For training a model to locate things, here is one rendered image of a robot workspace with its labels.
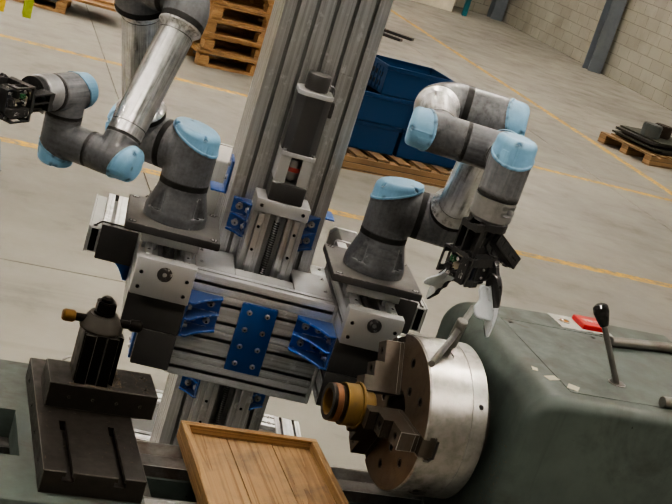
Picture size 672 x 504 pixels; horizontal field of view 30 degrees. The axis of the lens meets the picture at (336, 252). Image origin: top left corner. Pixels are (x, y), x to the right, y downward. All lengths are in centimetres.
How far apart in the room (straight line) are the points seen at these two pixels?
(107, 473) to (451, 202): 109
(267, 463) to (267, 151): 85
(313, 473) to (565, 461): 52
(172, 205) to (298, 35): 51
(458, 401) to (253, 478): 44
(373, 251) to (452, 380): 66
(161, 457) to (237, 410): 71
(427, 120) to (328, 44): 83
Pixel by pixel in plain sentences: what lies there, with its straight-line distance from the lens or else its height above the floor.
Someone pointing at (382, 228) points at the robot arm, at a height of 128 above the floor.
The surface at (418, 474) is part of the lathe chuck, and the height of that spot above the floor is 103.
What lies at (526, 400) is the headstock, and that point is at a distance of 239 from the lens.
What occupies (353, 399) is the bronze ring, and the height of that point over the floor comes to 111.
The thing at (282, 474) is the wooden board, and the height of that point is 88.
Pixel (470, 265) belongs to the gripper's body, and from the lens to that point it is 220.
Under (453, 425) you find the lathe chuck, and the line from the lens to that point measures 239.
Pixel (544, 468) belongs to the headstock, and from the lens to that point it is 243.
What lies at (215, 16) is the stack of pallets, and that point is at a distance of 1146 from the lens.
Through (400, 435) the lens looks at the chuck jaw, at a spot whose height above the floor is 110.
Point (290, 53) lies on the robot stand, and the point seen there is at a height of 159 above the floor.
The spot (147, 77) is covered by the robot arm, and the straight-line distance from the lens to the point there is 260.
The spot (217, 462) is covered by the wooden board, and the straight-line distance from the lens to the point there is 253.
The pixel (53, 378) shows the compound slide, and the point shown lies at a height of 102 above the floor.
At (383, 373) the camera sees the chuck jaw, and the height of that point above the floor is 115.
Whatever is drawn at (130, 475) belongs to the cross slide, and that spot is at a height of 97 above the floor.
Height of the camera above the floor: 204
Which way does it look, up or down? 16 degrees down
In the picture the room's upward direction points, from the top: 18 degrees clockwise
